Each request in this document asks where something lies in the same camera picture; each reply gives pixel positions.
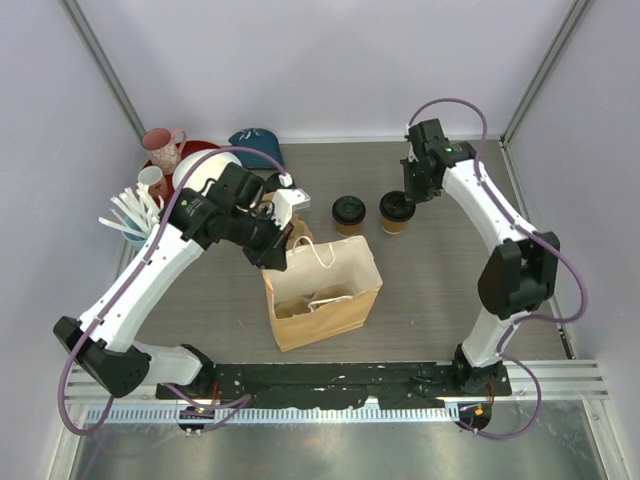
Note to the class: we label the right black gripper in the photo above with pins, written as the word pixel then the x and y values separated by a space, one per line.
pixel 413 193

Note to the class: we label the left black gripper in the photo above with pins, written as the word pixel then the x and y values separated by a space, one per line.
pixel 273 255

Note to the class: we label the black coffee lid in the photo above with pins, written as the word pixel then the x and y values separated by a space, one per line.
pixel 395 207
pixel 348 210

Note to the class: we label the brown paper cup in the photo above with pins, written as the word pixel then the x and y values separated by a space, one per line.
pixel 394 226
pixel 348 229

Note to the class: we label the brown paper bag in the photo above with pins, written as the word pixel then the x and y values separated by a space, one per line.
pixel 311 267

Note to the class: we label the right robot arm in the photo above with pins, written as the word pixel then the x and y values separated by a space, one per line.
pixel 519 274

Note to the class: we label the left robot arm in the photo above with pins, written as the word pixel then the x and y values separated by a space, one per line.
pixel 222 207

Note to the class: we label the brown pulp cup carrier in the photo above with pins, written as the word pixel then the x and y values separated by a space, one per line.
pixel 300 233

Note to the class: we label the stack of black lids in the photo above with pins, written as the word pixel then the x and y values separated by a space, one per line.
pixel 275 180

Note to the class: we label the white paper plate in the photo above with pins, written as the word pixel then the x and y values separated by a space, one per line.
pixel 211 168

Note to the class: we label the small pink floral mug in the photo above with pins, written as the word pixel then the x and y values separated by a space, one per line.
pixel 154 180

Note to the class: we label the light blue holder cup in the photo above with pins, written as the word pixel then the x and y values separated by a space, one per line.
pixel 137 242

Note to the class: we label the tall pink floral mug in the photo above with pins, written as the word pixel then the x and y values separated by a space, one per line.
pixel 164 147

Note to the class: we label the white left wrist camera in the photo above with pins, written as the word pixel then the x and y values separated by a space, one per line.
pixel 288 200

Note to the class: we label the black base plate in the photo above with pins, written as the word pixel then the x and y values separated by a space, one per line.
pixel 338 386

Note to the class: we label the aluminium rail frame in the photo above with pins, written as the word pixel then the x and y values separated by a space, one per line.
pixel 571 380

